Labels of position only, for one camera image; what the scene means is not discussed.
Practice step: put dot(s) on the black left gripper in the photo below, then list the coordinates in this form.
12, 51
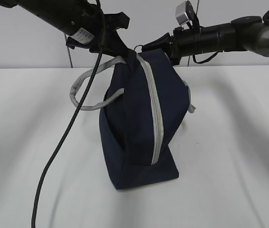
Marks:
106, 39

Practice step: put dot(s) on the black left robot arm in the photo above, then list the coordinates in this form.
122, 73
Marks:
85, 24

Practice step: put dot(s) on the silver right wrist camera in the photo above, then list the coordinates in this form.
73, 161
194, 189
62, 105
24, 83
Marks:
185, 14

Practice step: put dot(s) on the navy and white lunch bag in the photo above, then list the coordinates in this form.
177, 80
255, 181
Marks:
141, 111

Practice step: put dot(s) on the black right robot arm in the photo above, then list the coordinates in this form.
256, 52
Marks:
222, 149

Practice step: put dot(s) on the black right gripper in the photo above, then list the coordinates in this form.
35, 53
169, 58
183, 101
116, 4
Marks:
185, 42

